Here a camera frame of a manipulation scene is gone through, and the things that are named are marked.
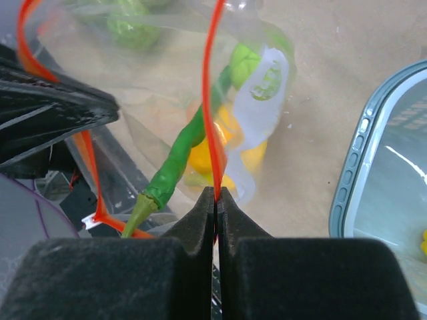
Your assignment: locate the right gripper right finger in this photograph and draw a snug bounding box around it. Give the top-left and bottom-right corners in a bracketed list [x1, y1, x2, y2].
[216, 189, 419, 319]

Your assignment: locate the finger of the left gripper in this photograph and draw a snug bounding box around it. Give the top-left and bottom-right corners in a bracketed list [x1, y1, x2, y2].
[1, 45, 119, 179]

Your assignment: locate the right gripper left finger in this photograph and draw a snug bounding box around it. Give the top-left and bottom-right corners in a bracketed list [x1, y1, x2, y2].
[1, 187, 214, 319]

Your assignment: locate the yellow banana toy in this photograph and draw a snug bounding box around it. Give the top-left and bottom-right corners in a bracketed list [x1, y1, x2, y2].
[186, 103, 268, 191]

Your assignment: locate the green chili pepper toy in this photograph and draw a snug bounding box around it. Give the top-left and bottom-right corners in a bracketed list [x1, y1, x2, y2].
[120, 63, 234, 239]

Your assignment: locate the light blue plastic basket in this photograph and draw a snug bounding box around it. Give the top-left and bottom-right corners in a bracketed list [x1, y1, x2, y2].
[328, 60, 426, 311]

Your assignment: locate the clear orange-zip bag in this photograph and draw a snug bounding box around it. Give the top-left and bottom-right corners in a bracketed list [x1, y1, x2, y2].
[58, 1, 263, 52]
[17, 1, 290, 237]

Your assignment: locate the green chayote toy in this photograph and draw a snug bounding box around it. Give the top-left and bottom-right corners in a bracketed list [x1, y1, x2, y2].
[230, 29, 294, 101]

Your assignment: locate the orange mango toy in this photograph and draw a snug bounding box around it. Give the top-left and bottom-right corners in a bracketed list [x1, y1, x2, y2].
[170, 103, 218, 161]

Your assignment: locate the yellow star fruit toy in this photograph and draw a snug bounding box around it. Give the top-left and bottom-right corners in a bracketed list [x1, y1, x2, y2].
[420, 229, 427, 255]

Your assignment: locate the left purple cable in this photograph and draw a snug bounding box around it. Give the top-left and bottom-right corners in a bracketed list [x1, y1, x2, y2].
[0, 173, 81, 239]

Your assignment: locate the black aluminium base frame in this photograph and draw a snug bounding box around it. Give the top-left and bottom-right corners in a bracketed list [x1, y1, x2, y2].
[33, 123, 181, 239]

